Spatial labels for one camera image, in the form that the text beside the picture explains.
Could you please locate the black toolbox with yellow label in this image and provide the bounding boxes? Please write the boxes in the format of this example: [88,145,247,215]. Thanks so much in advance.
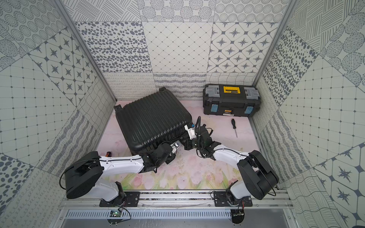
[203,84,261,117]

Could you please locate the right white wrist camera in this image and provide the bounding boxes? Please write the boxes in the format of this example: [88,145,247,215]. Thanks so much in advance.
[184,124,197,140]

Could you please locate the black ribbed hard-shell suitcase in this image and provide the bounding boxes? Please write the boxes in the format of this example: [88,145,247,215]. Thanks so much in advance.
[114,87,193,155]

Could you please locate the aluminium mounting rail frame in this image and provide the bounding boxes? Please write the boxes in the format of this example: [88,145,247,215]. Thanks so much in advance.
[59,190,294,223]

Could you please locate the floral pink table mat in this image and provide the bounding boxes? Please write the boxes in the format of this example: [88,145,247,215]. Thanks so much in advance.
[96,100,259,190]

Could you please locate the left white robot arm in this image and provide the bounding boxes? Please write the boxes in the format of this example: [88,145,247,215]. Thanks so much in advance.
[61,141,181,202]

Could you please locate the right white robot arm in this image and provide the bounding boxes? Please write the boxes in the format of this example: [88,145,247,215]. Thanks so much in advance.
[181,117,279,205]

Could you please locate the black handled screwdriver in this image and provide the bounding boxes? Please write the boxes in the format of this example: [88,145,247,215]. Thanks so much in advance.
[231,119,238,137]

